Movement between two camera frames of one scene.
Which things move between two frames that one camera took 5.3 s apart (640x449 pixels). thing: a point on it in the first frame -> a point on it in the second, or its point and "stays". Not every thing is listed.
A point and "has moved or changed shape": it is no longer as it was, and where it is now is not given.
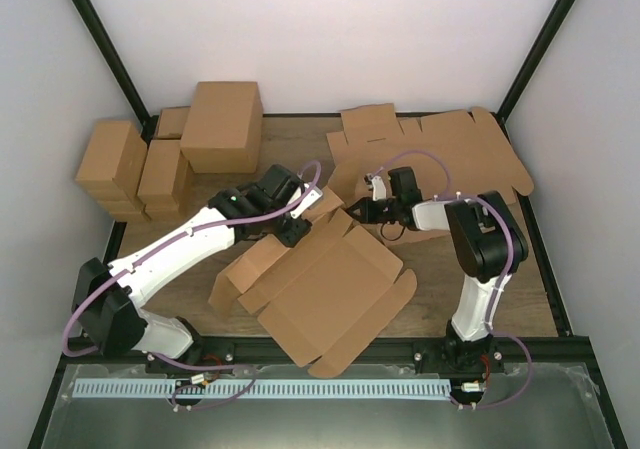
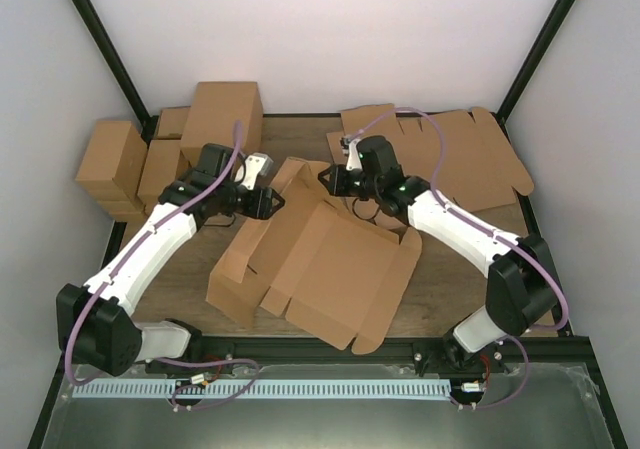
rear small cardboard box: x=172 y=122 stays
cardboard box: x=165 y=186 stays
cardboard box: x=322 y=300 has moved or changed shape
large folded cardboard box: x=222 y=129 stays
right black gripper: x=367 y=218 -> x=337 y=185
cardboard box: x=112 y=168 stays
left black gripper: x=292 y=237 -> x=261 y=208
